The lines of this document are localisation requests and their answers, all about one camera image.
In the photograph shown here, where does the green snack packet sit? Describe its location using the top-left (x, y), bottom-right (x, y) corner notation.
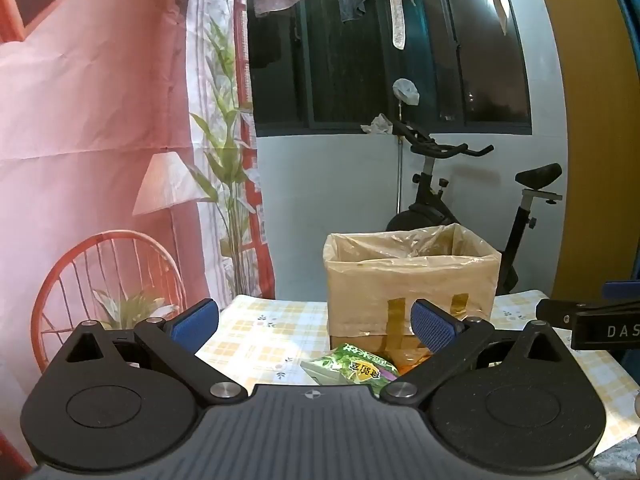
top-left (300, 344), bottom-right (399, 390)

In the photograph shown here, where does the yellow checkered tablecloth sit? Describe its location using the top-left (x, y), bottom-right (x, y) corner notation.
top-left (196, 296), bottom-right (639, 479)

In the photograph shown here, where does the cardboard box with plastic liner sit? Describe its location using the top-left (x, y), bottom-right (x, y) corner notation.
top-left (322, 223), bottom-right (501, 370)

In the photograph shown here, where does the black exercise bike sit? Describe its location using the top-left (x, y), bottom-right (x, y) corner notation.
top-left (386, 120), bottom-right (563, 295)

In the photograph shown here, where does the metal pole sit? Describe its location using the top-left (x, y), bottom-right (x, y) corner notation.
top-left (394, 101), bottom-right (404, 214)

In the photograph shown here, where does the crumpled white tissue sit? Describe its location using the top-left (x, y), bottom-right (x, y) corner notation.
top-left (360, 113), bottom-right (394, 134)

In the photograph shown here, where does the white plastic bag on pole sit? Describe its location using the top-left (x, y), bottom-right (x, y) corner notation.
top-left (392, 78), bottom-right (420, 106)

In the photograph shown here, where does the wooden door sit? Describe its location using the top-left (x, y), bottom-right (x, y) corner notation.
top-left (544, 0), bottom-right (639, 301)

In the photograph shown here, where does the dark window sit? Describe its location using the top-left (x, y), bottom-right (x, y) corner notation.
top-left (248, 0), bottom-right (532, 136)

